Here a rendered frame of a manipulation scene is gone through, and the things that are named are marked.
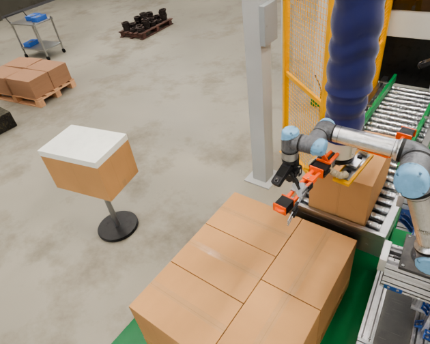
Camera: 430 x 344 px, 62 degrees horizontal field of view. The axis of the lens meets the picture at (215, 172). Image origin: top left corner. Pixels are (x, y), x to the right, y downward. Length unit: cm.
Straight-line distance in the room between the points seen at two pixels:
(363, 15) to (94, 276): 279
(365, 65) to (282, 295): 137
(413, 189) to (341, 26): 80
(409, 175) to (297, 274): 119
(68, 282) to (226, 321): 168
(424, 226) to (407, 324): 124
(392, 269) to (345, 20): 121
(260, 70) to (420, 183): 196
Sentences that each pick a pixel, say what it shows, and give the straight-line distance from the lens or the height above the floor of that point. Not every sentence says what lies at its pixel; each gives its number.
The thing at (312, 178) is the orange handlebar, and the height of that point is 124.
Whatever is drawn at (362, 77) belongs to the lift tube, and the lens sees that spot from 191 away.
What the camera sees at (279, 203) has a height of 125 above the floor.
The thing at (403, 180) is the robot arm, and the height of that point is 161.
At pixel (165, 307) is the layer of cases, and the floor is 54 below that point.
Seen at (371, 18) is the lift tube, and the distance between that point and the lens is 180.
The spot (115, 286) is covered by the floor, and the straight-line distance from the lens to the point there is 324.
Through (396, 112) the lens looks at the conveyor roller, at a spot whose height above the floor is 55.
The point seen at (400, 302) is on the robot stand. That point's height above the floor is 21.
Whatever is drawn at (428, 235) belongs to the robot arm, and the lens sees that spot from 163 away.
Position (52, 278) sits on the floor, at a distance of 356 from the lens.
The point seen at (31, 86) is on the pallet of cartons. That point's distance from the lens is 647.
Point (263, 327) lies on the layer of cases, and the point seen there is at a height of 54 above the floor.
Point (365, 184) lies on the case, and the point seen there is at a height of 95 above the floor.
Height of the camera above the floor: 251
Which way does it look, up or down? 39 degrees down
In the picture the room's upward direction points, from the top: 9 degrees counter-clockwise
